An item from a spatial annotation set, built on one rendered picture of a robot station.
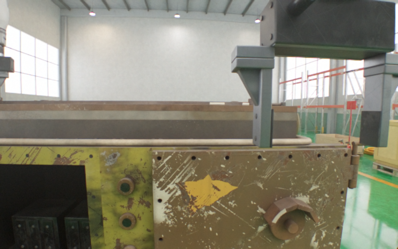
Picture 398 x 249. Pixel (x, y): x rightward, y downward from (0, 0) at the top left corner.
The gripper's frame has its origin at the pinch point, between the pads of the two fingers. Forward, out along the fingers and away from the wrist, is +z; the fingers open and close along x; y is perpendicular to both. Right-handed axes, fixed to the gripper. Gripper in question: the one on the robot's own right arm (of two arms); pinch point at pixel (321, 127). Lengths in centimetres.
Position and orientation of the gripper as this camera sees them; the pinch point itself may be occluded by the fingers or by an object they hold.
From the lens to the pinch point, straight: 25.2
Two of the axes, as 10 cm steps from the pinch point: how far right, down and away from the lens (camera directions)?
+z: -0.1, 10.0, 0.8
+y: 0.1, 0.8, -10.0
